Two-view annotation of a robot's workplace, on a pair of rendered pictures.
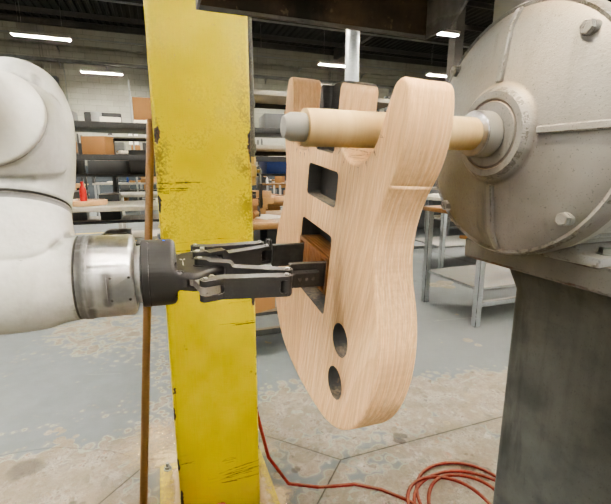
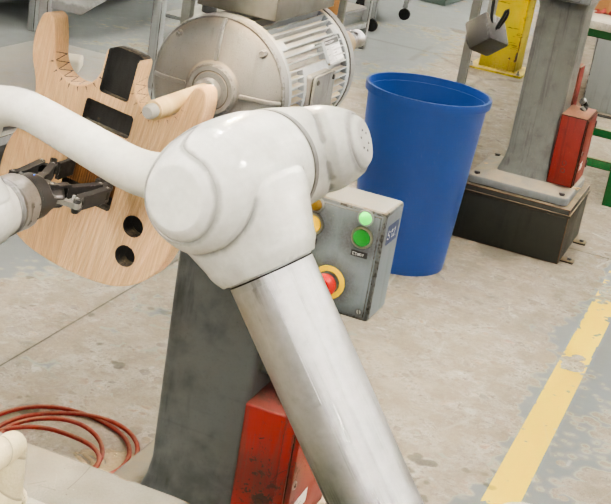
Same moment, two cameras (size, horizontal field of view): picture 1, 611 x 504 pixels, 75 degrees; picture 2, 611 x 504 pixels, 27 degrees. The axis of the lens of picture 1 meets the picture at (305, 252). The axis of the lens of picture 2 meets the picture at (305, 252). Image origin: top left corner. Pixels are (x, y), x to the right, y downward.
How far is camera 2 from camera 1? 177 cm
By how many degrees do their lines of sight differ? 50
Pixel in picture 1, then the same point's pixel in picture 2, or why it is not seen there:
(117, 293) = (34, 216)
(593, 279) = not seen: hidden behind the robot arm
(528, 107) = (234, 83)
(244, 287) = (91, 200)
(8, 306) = (4, 232)
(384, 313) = not seen: hidden behind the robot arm
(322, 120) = (165, 109)
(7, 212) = not seen: outside the picture
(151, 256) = (41, 188)
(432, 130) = (210, 112)
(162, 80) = not seen: outside the picture
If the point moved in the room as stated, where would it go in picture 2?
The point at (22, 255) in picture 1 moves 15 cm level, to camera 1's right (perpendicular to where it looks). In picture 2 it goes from (6, 199) to (88, 187)
